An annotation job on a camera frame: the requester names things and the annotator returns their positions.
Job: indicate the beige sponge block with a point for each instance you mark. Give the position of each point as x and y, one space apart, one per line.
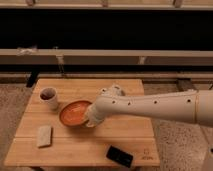
44 136

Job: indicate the black phone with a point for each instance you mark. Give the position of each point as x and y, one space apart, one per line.
119 156

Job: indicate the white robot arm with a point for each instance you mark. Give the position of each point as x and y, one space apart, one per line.
192 106

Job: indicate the wooden table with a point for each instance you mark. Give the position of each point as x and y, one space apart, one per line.
81 146

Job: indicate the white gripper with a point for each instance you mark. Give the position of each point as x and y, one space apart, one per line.
91 116

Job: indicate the grey horizontal rail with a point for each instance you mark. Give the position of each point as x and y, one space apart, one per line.
89 57

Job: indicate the white cup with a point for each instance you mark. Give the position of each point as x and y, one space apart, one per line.
48 96

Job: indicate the orange ceramic bowl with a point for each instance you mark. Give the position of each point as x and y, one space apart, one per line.
73 114

